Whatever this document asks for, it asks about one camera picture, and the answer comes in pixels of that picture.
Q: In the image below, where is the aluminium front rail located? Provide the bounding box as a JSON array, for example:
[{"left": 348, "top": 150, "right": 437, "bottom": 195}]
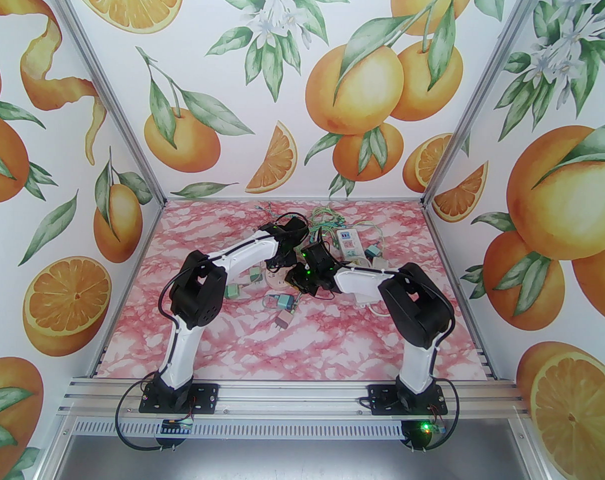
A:
[{"left": 57, "top": 375, "right": 528, "bottom": 421}]

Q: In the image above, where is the black right base cable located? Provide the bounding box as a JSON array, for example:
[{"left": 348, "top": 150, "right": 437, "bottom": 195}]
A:
[{"left": 410, "top": 382, "right": 462, "bottom": 453}]

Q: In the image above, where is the slotted aluminium side rail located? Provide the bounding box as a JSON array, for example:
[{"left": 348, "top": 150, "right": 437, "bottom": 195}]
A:
[
  {"left": 480, "top": 348, "right": 501, "bottom": 381},
  {"left": 87, "top": 345, "right": 108, "bottom": 380}
]

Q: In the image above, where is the black left base cable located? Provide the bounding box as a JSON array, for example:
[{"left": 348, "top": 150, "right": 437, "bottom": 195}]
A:
[{"left": 114, "top": 374, "right": 193, "bottom": 453}]

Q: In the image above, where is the black base cable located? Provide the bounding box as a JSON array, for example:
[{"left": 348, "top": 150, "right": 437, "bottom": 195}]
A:
[
  {"left": 114, "top": 374, "right": 193, "bottom": 453},
  {"left": 410, "top": 382, "right": 462, "bottom": 453}
]

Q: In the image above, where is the white power strip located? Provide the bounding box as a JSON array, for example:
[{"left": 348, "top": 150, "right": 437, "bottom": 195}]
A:
[{"left": 335, "top": 227, "right": 383, "bottom": 309}]

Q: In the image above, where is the aluminium frame post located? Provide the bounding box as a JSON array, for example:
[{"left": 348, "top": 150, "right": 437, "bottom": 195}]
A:
[
  {"left": 40, "top": 408, "right": 77, "bottom": 480},
  {"left": 505, "top": 418, "right": 553, "bottom": 480},
  {"left": 420, "top": 0, "right": 558, "bottom": 211},
  {"left": 41, "top": 0, "right": 168, "bottom": 209}
]

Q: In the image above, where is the perforated metal strip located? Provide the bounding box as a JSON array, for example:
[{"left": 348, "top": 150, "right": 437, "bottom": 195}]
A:
[{"left": 65, "top": 419, "right": 516, "bottom": 440}]

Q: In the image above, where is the green wire bundle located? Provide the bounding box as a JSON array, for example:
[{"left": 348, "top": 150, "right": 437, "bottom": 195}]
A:
[{"left": 310, "top": 207, "right": 348, "bottom": 231}]

